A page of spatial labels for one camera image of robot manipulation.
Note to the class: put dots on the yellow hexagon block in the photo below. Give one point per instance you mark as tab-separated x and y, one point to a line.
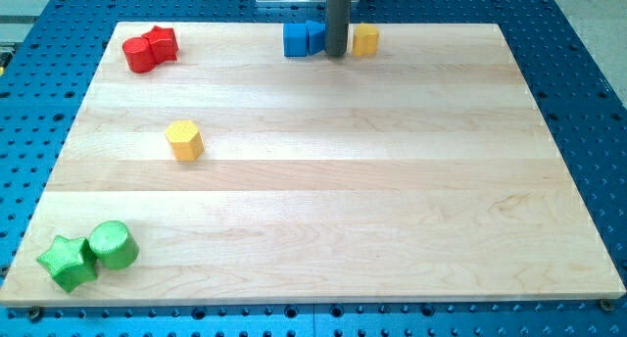
185	140

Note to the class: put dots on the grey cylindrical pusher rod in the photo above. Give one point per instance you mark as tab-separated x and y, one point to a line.
337	20

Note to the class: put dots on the red cylinder block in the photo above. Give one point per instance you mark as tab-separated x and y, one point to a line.
138	54

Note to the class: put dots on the wooden board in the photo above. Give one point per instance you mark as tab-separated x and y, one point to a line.
423	173

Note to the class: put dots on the green cylinder block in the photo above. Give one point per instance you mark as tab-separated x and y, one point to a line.
113	244

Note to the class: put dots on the blue cube block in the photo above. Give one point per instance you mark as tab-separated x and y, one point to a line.
295	41

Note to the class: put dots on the red star block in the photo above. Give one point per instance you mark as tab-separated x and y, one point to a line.
163	43

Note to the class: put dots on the green star block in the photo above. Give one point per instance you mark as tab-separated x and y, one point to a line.
70	262

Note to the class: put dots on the blue triangle block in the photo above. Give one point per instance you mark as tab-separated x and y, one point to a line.
316	37

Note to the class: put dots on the yellow heart block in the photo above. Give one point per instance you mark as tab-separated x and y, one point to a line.
365	39

